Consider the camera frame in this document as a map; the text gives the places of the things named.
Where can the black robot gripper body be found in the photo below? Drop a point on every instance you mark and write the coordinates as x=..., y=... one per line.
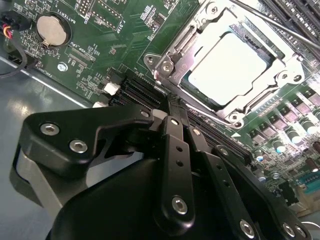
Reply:
x=112, y=205

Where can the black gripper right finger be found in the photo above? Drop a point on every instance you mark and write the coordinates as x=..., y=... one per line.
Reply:
x=220, y=175

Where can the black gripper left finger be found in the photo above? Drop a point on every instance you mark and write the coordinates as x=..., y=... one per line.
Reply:
x=62, y=140

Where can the silver square CPU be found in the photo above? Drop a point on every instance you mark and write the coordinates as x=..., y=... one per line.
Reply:
x=225, y=70

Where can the metal socket cover frame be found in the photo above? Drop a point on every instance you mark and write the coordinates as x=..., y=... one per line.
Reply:
x=180, y=71

